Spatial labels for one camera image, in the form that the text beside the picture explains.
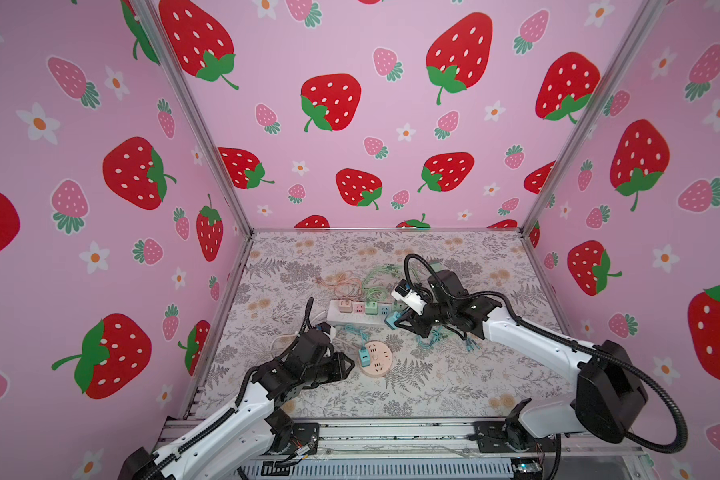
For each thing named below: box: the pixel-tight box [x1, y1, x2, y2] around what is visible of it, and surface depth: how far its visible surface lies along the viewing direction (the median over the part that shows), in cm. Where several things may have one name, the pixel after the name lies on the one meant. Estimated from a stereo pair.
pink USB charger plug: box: [338, 297, 353, 313], surface depth 93 cm
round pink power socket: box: [361, 340, 393, 377], surface depth 86 cm
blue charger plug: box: [384, 311, 402, 331], surface depth 81 cm
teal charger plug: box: [358, 346, 371, 368], surface depth 83 cm
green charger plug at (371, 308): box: [365, 301, 378, 316], surface depth 92 cm
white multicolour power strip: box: [326, 300, 399, 324], surface depth 95 cm
